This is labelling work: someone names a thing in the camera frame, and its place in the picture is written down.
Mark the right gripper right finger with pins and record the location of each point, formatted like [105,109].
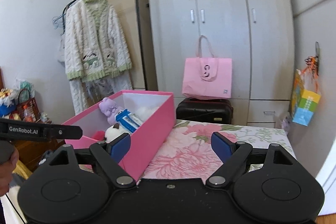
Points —
[234,158]

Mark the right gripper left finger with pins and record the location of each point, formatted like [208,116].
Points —
[106,158]

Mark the white brown cat plush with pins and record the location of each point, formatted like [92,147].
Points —
[113,132]

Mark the pink cardboard shoe box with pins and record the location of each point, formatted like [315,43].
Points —
[146,141]

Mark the blue white tissue pack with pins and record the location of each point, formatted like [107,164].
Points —
[128,120]

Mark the purple plush toy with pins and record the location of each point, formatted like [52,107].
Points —
[110,109]

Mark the white plastic bag bundle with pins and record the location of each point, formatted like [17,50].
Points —
[144,113]

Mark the pink floral fabric pouch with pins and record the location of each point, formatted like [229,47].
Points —
[99,136]

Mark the left hand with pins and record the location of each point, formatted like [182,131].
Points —
[6,170]

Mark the wicker basket with items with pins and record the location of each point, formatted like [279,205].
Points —
[20,101]

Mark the black suitcase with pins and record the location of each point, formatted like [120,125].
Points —
[206,111]

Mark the floral tablecloth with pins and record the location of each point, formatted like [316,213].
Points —
[187,152]

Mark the pink paper shopping bag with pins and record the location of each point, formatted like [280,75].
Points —
[207,77]

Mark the colourful striped gift bag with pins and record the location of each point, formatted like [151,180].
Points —
[306,93]

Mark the white green knitted cardigan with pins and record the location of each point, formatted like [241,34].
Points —
[96,56]

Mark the grey three-door wardrobe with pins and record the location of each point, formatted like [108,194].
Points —
[256,34]

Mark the black wall hook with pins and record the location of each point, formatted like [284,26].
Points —
[317,54]

